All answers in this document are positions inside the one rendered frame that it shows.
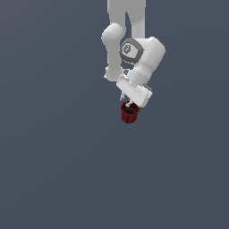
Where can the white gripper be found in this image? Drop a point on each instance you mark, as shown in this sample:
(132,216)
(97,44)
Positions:
(134,91)

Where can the dark red ribbed cup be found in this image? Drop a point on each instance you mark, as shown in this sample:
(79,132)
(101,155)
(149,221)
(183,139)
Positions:
(129,114)

